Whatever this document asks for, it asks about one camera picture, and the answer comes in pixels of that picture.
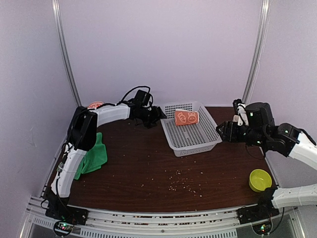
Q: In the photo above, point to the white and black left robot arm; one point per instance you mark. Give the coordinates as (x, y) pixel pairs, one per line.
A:
(82, 136)

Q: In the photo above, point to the lime green bowl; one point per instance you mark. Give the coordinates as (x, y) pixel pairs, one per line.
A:
(259, 180)

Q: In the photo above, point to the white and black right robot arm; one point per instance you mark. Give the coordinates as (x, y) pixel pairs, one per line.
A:
(254, 125)

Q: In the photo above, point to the front aluminium rail base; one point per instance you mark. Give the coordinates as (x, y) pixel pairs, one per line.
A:
(100, 223)

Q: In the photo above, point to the red patterned ceramic bowl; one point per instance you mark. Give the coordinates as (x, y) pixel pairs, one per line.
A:
(95, 104)

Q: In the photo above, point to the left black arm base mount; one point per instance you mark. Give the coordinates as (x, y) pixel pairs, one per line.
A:
(68, 215)

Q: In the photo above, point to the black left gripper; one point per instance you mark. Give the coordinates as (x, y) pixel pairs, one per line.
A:
(158, 114)

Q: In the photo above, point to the white plastic mesh basket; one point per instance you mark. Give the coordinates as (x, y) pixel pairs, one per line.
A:
(189, 139)

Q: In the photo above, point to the green microfiber towel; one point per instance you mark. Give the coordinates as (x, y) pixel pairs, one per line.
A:
(94, 158)

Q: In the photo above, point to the right aluminium frame post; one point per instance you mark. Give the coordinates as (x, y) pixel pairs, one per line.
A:
(255, 64)

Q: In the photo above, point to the orange bunny pattern towel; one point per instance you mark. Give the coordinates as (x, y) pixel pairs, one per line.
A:
(183, 117)

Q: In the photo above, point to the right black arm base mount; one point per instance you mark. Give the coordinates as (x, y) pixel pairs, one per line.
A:
(264, 209)

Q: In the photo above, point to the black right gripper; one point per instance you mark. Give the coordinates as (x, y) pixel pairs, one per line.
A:
(229, 129)

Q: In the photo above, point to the left aluminium frame post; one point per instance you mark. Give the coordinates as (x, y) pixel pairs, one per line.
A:
(64, 51)

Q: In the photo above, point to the aluminium frame post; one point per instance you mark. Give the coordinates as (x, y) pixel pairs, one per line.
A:
(255, 64)
(64, 51)

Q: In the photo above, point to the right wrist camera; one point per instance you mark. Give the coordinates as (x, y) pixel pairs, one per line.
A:
(240, 115)

